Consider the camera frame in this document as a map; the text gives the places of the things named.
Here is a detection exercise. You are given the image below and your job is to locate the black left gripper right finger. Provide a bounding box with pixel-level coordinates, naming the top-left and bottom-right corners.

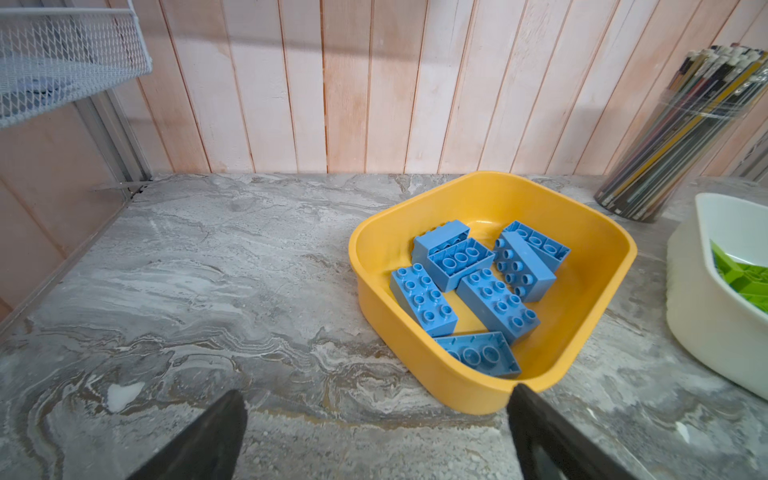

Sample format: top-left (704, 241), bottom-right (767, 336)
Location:
top-left (506, 383), bottom-right (633, 479)

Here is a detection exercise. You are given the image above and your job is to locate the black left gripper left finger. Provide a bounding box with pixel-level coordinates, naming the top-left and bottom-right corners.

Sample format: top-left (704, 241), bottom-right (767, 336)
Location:
top-left (130, 390), bottom-right (248, 479)

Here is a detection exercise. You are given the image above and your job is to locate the blue lego brick pair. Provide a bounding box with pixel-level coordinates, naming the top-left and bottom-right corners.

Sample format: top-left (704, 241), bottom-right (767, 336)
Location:
top-left (411, 220), bottom-right (495, 292)

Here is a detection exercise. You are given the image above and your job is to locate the green lego brick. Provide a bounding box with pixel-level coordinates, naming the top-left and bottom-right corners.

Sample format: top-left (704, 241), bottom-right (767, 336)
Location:
top-left (710, 241), bottom-right (767, 313)

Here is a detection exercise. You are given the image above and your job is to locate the yellow plastic bin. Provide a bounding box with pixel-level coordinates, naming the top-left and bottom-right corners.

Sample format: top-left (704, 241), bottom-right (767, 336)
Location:
top-left (348, 171), bottom-right (637, 415)

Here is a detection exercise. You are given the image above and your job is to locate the white plastic bin far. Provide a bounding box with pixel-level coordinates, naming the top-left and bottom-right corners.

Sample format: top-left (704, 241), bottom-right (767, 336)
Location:
top-left (666, 193), bottom-right (767, 398)

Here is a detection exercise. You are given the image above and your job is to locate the white wire mesh shelf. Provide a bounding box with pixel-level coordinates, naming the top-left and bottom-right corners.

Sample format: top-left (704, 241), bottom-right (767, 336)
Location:
top-left (1, 1), bottom-right (152, 128)

